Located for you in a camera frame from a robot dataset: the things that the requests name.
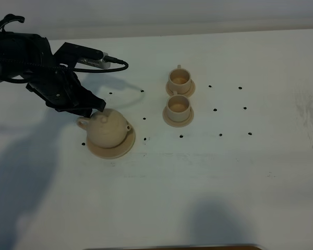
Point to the beige teapot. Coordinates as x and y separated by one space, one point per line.
106 129

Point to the far beige teacup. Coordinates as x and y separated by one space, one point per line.
179 80

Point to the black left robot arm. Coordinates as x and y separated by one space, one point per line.
27 58

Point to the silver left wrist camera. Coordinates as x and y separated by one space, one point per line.
70 54

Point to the beige teacup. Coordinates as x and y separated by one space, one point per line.
178 108
179 80

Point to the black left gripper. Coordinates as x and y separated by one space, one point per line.
62 90

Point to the near beige cup saucer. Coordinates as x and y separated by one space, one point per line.
178 124

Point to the far beige cup saucer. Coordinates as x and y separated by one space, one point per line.
188 93

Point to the beige cup saucer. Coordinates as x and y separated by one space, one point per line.
178 124
188 93

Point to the near beige teacup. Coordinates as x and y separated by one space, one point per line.
178 108

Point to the beige teapot saucer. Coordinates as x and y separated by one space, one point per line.
111 153

